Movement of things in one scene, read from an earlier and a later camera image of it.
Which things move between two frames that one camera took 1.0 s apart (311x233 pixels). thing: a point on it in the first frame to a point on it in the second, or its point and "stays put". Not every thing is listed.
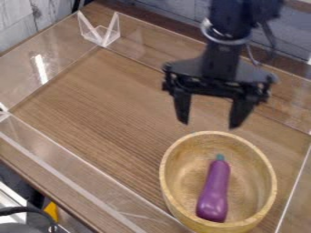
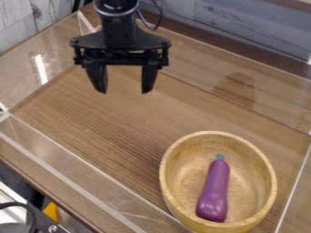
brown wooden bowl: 184,170 stays put
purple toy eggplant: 212,207 stays put
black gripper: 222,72 to 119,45
